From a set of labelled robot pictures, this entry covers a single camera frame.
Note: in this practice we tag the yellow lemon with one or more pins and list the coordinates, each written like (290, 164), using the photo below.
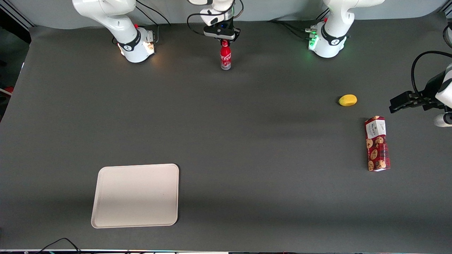
(348, 100)

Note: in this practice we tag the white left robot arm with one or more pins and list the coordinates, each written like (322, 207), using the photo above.
(332, 38)

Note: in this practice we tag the red tartan cookie box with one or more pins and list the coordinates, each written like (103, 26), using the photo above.
(377, 144)

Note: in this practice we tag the red and white object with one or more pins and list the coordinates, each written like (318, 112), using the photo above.
(7, 90)

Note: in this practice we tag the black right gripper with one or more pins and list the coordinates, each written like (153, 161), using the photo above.
(225, 39)

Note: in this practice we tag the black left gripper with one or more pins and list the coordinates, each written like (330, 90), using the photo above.
(430, 89)

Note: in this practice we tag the beige rectangular tray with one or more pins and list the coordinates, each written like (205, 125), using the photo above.
(136, 195)

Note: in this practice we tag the dark metal frame bar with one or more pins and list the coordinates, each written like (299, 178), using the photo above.
(14, 12)

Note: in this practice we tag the red coke bottle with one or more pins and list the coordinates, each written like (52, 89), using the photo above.
(225, 56)

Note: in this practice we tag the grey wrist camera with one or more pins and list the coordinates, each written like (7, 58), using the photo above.
(219, 34)

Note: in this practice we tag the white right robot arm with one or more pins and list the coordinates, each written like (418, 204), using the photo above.
(120, 21)

